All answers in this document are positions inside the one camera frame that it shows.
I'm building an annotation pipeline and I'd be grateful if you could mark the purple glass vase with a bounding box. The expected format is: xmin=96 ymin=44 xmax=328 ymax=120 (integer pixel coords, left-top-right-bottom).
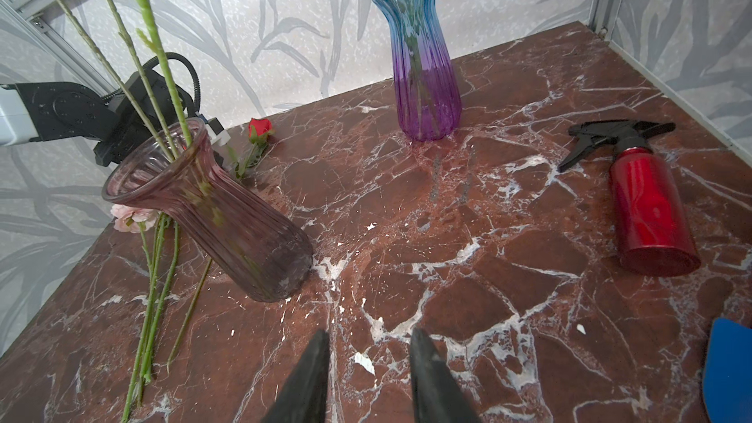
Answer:
xmin=372 ymin=0 xmax=462 ymax=141

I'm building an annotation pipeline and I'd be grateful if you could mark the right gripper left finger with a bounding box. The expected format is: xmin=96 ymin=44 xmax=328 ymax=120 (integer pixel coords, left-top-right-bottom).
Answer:
xmin=262 ymin=329 xmax=330 ymax=423

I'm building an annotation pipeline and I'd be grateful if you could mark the bunch of artificial flowers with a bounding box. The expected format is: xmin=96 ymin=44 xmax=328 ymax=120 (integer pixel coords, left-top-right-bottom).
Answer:
xmin=111 ymin=204 xmax=184 ymax=422

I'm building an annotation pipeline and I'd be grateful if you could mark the cream peach rose stem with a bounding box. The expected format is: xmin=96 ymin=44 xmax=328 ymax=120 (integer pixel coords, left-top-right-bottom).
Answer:
xmin=55 ymin=0 xmax=177 ymax=162

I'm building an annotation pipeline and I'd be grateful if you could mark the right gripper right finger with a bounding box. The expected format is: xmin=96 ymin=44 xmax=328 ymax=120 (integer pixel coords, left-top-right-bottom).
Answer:
xmin=409 ymin=328 xmax=480 ymax=422

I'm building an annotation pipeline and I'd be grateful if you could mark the blue garden trowel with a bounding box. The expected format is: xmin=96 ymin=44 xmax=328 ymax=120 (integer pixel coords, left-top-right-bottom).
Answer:
xmin=702 ymin=317 xmax=751 ymax=422

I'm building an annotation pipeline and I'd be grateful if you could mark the red rose stem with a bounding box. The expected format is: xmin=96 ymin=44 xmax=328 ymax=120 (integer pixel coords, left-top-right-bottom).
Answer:
xmin=135 ymin=0 xmax=193 ymax=147
xmin=227 ymin=119 xmax=274 ymax=181

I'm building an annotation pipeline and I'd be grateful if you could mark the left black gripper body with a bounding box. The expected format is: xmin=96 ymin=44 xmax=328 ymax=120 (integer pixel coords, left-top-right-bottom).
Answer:
xmin=94 ymin=52 xmax=229 ymax=166

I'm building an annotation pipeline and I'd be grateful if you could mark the dark red glass vase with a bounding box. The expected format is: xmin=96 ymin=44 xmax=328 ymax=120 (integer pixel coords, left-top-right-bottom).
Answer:
xmin=102 ymin=119 xmax=313 ymax=303

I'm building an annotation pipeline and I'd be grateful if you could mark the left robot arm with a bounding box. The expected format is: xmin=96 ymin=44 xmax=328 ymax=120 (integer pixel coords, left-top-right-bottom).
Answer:
xmin=1 ymin=52 xmax=230 ymax=166

